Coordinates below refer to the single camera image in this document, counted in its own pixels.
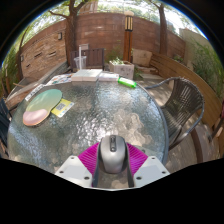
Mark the forked tree trunk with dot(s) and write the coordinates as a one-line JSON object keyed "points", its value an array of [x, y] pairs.
{"points": [[71, 38]]}

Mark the wall lamp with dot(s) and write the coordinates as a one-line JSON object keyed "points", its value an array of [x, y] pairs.
{"points": [[60, 36]]}

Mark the open white book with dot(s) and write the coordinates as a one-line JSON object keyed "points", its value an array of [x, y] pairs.
{"points": [[86, 75]]}

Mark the yellow card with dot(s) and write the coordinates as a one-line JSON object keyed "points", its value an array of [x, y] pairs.
{"points": [[62, 108]]}

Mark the wooden lamp post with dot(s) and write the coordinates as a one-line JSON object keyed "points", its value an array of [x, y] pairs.
{"points": [[128, 40]]}

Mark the green mouse pad, pink rest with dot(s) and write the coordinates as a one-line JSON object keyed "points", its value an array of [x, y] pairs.
{"points": [[42, 106]]}

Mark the clear plastic cup with straw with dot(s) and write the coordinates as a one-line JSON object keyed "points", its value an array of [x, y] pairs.
{"points": [[80, 62]]}

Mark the brown wicker chair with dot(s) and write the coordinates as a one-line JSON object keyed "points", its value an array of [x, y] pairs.
{"points": [[185, 103]]}

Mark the slim tree trunk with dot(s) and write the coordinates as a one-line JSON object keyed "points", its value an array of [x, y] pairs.
{"points": [[163, 33]]}

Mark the dark wooden bench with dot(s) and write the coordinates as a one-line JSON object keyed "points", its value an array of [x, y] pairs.
{"points": [[96, 57]]}

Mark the small white booklet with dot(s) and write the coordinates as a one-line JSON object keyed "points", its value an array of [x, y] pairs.
{"points": [[109, 77]]}

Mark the white license plate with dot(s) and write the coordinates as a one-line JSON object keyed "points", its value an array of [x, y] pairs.
{"points": [[34, 92]]}

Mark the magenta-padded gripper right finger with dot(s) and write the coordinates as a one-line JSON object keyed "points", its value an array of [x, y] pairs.
{"points": [[137, 160]]}

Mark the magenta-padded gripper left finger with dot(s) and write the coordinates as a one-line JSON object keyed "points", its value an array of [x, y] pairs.
{"points": [[88, 160]]}

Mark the grey computer mouse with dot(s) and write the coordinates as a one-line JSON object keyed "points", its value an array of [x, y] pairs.
{"points": [[113, 155]]}

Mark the stone planter box with plants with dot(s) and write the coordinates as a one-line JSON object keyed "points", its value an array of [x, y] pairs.
{"points": [[122, 70]]}

